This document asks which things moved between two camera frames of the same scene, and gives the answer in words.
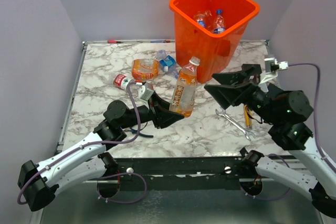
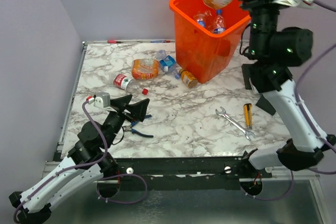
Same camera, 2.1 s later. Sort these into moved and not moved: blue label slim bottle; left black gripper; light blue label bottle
Moved: left black gripper
Not moved: light blue label bottle; blue label slim bottle
